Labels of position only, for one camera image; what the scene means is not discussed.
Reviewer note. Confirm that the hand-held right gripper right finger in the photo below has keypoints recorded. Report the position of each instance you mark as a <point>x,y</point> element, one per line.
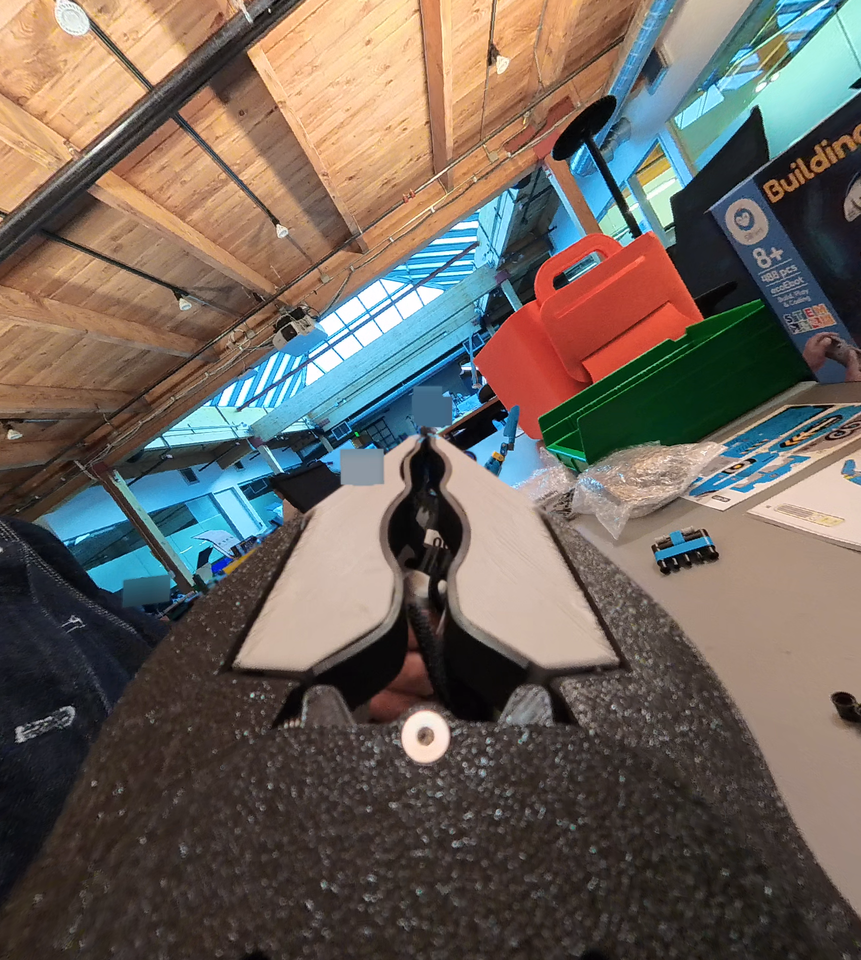
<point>528,592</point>

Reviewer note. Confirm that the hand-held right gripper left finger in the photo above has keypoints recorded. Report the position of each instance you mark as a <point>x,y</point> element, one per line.
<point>325,592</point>

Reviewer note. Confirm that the grey desk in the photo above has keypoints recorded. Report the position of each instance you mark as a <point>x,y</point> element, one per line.
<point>775,637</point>

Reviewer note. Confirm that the small clear plastic bag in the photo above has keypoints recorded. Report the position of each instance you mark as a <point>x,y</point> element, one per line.
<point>550,491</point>

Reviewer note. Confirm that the blue yellow toy crane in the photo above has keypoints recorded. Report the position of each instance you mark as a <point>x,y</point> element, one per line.
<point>505,442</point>

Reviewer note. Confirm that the large clear plastic bag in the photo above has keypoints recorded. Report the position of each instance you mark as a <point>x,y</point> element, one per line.
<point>640,480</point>

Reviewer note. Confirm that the blue black beam assembly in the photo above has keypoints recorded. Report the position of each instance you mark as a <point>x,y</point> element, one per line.
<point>684,551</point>

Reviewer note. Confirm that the green plastic bin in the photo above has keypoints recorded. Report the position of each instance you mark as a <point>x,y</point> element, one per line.
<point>685,390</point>

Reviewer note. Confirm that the white ceiling device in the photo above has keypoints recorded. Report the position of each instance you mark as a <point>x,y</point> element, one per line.
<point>295,330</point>

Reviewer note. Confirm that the orange plastic carrier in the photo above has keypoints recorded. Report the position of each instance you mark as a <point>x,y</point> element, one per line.
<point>610,322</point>

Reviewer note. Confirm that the blue sticker sheet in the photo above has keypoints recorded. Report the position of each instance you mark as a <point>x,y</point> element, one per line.
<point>775,450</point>

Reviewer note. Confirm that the dark denim jacket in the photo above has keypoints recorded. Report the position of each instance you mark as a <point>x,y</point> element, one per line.
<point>25,675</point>

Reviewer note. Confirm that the track spotlight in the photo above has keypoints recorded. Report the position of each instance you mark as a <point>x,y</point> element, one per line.
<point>280,230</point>
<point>502,64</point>
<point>184,302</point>
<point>12,431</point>

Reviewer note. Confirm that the instruction booklet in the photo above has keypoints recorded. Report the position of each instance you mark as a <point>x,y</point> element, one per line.
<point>850,502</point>

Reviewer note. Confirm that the black panel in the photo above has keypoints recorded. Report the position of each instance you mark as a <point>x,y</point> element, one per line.
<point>715,202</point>

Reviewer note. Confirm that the dark blue toy box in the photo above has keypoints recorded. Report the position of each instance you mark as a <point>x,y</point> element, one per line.
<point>835,247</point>

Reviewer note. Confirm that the black disc pole stand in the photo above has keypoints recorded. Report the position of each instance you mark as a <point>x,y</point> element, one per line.
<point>588,127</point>

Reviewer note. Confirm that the black ceiling pipe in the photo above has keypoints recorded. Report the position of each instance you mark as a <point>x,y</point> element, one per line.
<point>100,157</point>

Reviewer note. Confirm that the round white ceiling fixture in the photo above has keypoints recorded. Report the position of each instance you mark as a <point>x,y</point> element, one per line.
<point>72,16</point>

